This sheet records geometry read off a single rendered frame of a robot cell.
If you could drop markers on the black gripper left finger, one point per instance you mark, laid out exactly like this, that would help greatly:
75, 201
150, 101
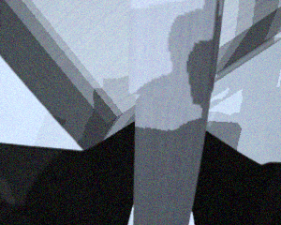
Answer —
96, 184

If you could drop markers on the grey rectangular tray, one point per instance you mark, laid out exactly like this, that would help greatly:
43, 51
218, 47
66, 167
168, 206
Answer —
72, 55

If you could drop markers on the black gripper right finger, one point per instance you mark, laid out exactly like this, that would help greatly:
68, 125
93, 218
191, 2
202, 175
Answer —
233, 189

